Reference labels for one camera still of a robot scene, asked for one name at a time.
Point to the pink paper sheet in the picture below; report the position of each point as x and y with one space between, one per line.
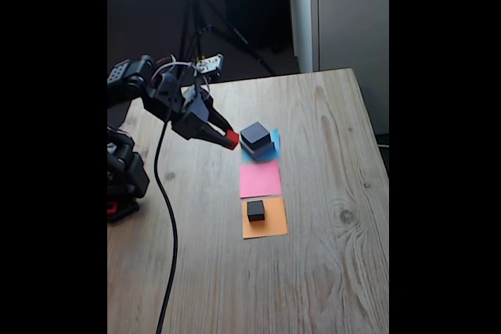
260 179

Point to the medium black square block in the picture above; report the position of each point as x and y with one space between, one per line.
255 132

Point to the blue paper sheet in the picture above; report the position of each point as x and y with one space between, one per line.
277 136

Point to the white grey cabinet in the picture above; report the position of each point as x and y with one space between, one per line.
352 17

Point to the orange paper sheet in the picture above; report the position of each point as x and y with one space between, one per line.
278 220

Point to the yellow tag on tripod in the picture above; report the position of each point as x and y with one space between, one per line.
201 60

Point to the small dark grey cube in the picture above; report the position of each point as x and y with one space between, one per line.
255 210

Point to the red black table clamp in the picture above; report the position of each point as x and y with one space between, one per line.
111 207

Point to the black tripod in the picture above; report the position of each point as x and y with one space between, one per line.
194 29

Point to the large grey square block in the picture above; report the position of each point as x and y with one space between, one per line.
264 151

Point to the small red cube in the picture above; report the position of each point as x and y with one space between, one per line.
233 139

